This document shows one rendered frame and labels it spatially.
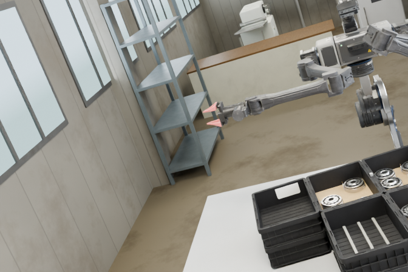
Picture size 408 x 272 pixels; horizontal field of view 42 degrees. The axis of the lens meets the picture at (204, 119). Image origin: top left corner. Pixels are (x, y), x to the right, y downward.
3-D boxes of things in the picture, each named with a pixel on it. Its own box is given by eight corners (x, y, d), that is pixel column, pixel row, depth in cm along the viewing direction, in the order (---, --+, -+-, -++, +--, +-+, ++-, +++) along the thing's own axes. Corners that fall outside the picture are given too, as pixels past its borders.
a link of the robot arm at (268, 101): (342, 90, 247) (336, 68, 244) (343, 94, 241) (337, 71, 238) (253, 114, 258) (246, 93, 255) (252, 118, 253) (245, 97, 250)
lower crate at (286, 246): (263, 229, 294) (257, 210, 291) (316, 213, 291) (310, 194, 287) (271, 271, 256) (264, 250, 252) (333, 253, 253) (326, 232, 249)
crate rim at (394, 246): (321, 216, 247) (319, 212, 246) (385, 197, 244) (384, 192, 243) (342, 265, 209) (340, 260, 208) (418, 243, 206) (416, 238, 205)
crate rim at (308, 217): (252, 197, 288) (251, 193, 287) (306, 180, 285) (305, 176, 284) (258, 235, 250) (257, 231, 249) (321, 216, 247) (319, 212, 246)
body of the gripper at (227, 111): (223, 125, 256) (237, 121, 254) (216, 106, 253) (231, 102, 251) (224, 121, 262) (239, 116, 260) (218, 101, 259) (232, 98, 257)
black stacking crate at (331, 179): (311, 196, 287) (305, 177, 284) (365, 180, 284) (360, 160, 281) (326, 233, 250) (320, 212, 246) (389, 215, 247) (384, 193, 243)
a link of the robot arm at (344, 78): (362, 84, 244) (356, 64, 242) (337, 96, 241) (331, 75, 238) (311, 74, 286) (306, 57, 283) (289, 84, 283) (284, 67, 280)
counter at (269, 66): (210, 103, 838) (195, 61, 817) (344, 65, 782) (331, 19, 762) (203, 118, 775) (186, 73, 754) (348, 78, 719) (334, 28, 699)
